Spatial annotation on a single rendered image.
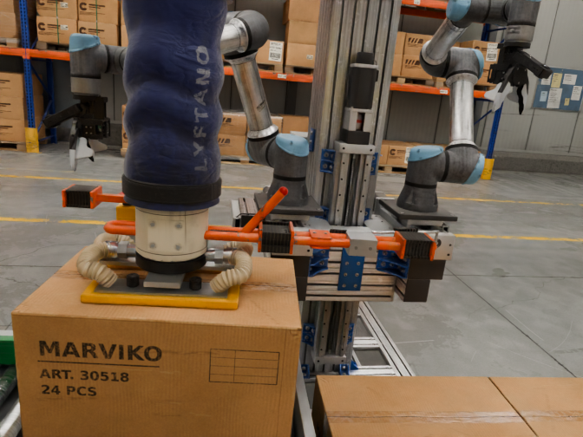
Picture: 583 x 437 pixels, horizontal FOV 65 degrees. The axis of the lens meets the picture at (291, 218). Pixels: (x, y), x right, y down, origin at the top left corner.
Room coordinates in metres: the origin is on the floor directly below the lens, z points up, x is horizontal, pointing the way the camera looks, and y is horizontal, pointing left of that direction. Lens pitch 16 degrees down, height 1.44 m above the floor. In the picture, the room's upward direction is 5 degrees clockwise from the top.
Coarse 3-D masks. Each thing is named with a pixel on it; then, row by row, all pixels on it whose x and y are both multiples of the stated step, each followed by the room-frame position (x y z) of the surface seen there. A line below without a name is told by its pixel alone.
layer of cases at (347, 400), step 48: (336, 384) 1.26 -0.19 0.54; (384, 384) 1.28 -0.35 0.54; (432, 384) 1.31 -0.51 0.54; (480, 384) 1.33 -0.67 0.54; (528, 384) 1.36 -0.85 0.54; (576, 384) 1.38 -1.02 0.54; (336, 432) 1.05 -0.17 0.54; (384, 432) 1.07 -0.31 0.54; (432, 432) 1.08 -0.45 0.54; (480, 432) 1.10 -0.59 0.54; (528, 432) 1.12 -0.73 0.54; (576, 432) 1.14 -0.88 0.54
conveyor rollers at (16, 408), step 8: (8, 368) 1.20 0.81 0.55; (8, 376) 1.15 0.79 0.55; (16, 376) 1.17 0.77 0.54; (0, 384) 1.11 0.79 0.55; (8, 384) 1.13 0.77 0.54; (0, 392) 1.09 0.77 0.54; (8, 392) 1.11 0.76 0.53; (0, 400) 1.07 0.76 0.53; (16, 400) 1.07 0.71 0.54; (16, 408) 1.02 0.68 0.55; (8, 416) 0.99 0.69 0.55; (16, 416) 1.00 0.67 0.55; (0, 424) 0.97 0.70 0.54; (8, 424) 0.97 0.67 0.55; (16, 424) 0.98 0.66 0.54; (0, 432) 0.94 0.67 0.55; (8, 432) 0.95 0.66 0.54; (16, 432) 0.97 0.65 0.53
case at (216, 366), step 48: (48, 288) 0.95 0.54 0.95; (240, 288) 1.05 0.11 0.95; (288, 288) 1.07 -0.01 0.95; (48, 336) 0.84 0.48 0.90; (96, 336) 0.85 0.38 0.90; (144, 336) 0.86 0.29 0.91; (192, 336) 0.86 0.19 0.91; (240, 336) 0.87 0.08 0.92; (288, 336) 0.88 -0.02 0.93; (48, 384) 0.84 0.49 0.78; (96, 384) 0.85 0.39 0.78; (144, 384) 0.86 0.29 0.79; (192, 384) 0.86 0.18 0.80; (240, 384) 0.87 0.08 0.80; (288, 384) 0.88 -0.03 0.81; (48, 432) 0.84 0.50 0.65; (96, 432) 0.85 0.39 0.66; (144, 432) 0.86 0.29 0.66; (192, 432) 0.86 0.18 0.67; (240, 432) 0.87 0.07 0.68; (288, 432) 0.88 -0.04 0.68
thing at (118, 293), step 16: (96, 288) 0.93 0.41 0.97; (112, 288) 0.93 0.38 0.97; (128, 288) 0.94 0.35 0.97; (144, 288) 0.95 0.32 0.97; (160, 288) 0.95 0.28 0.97; (192, 288) 0.96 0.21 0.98; (208, 288) 0.98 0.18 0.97; (144, 304) 0.91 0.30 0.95; (160, 304) 0.91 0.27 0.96; (176, 304) 0.92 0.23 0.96; (192, 304) 0.92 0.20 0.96; (208, 304) 0.92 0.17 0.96; (224, 304) 0.93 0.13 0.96
